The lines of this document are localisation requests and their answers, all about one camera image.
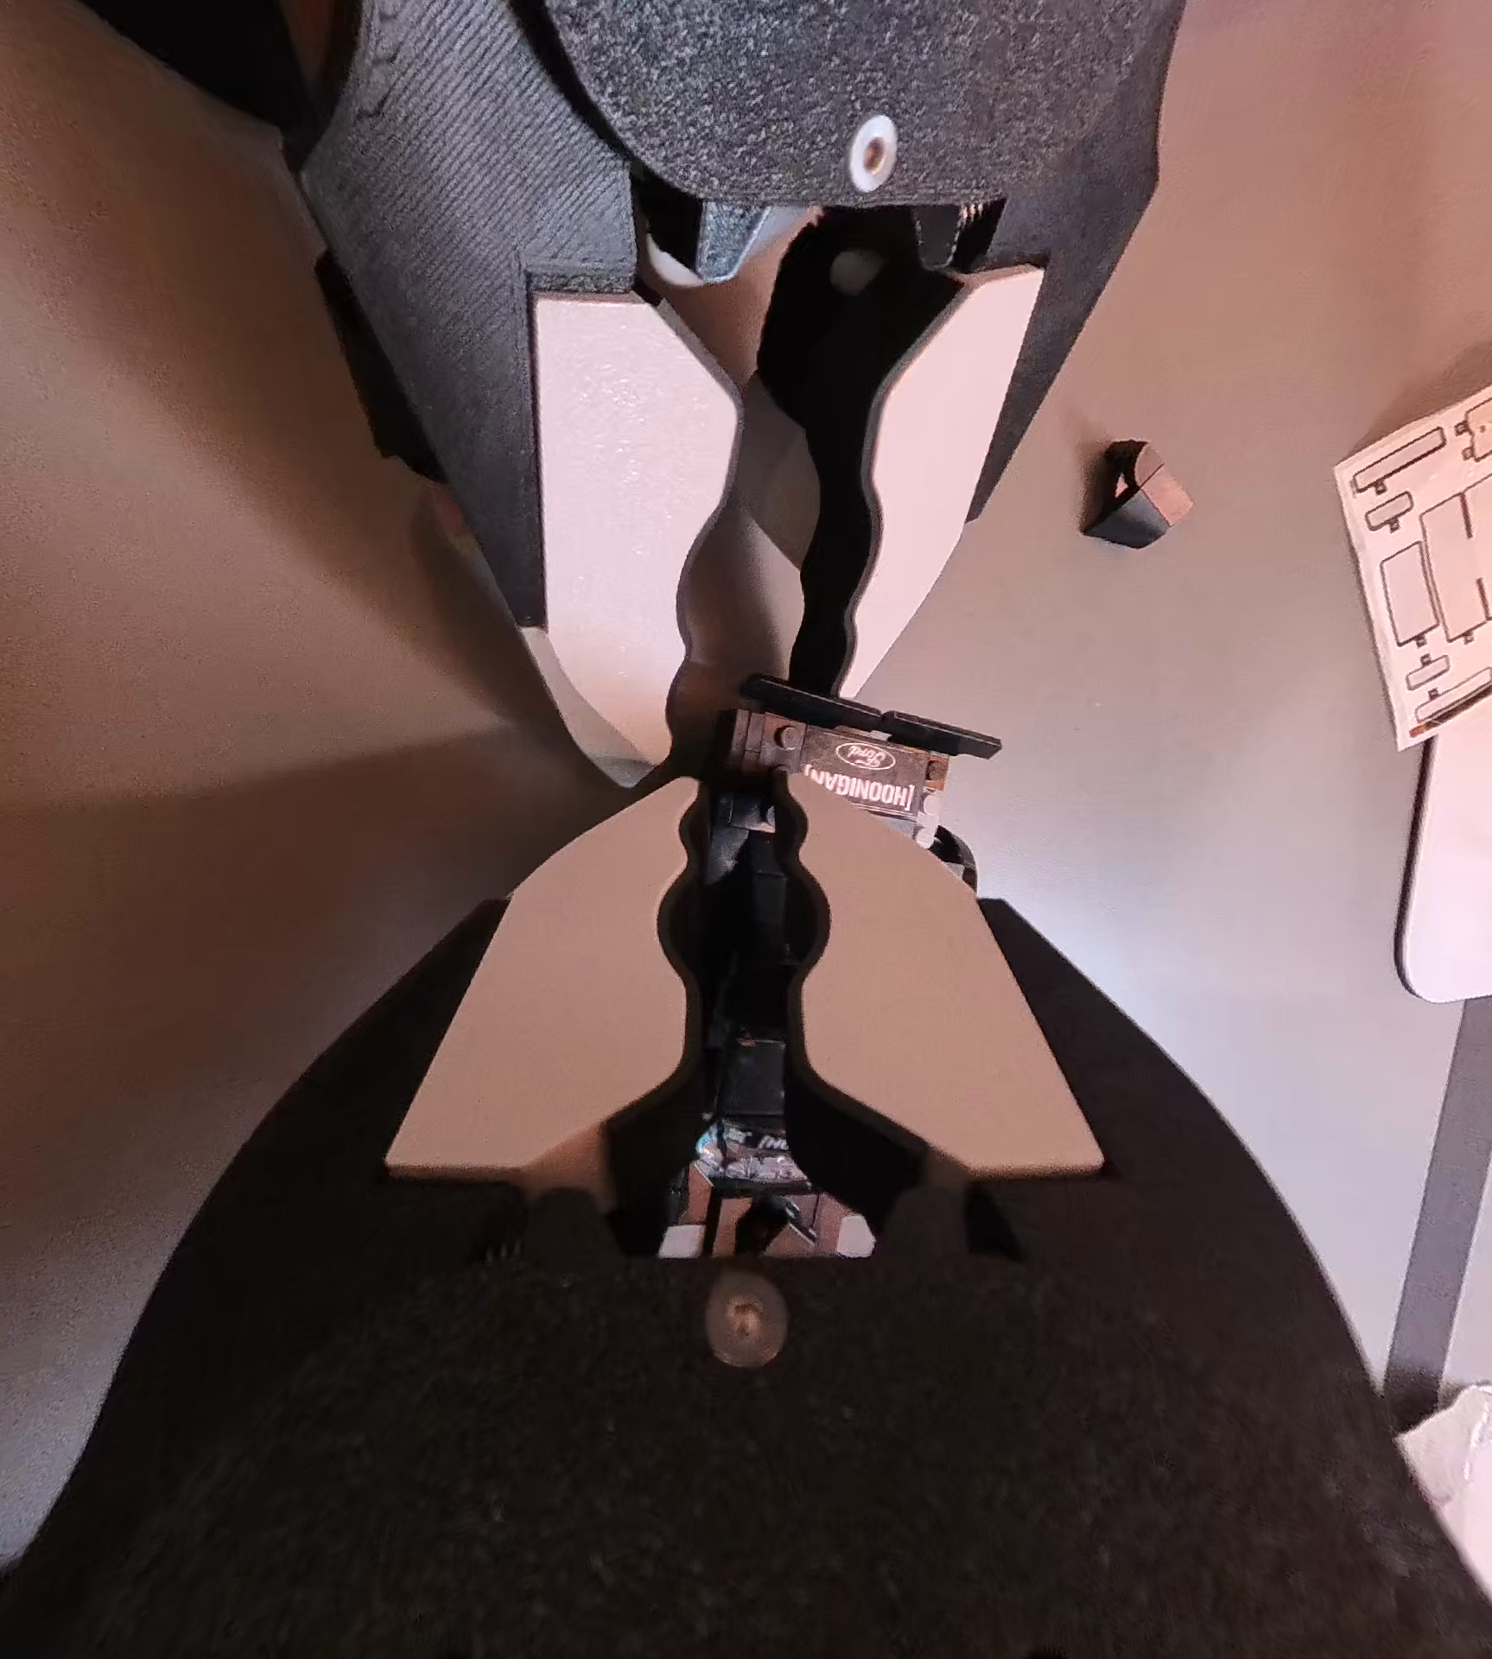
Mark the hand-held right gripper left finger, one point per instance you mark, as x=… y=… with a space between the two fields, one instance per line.
x=539 y=1039

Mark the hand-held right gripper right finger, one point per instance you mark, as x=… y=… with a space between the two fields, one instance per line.
x=954 y=1039

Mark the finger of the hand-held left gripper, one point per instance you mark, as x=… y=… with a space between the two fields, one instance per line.
x=618 y=441
x=954 y=416

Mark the black lego car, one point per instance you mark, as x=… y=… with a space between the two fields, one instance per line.
x=760 y=1039

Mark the small black lego brick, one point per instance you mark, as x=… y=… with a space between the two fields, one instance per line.
x=1136 y=500

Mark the white sticker sheet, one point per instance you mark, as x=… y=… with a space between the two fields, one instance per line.
x=1472 y=547

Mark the clear plastic parts bag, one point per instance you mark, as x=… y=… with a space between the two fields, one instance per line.
x=1472 y=1505

